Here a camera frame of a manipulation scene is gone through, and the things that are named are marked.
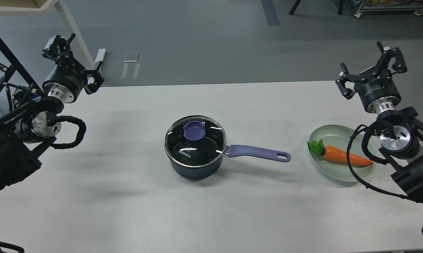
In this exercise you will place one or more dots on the white desk frame leg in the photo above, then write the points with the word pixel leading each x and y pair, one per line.
pixel 41 7

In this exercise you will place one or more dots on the metal wheeled cart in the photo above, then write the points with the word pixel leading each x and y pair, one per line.
pixel 416 6

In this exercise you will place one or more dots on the black stand leg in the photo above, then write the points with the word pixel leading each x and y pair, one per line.
pixel 339 4

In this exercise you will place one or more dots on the orange toy carrot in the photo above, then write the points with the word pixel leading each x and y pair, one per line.
pixel 334 154

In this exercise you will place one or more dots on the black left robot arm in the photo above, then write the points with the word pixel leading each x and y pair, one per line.
pixel 30 120

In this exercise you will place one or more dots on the dark blue saucepan purple handle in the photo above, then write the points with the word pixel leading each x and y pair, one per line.
pixel 196 174

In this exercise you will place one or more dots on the glass pot lid purple knob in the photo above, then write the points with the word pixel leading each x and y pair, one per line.
pixel 195 141

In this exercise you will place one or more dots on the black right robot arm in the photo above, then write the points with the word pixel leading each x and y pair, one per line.
pixel 396 136

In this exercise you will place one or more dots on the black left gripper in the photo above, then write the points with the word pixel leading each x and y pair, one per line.
pixel 66 76

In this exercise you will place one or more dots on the black metal rack frame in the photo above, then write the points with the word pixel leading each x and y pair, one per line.
pixel 16 94

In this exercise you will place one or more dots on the pale green oval plate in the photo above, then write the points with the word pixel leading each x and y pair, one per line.
pixel 339 136

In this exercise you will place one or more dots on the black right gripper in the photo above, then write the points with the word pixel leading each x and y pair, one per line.
pixel 376 91

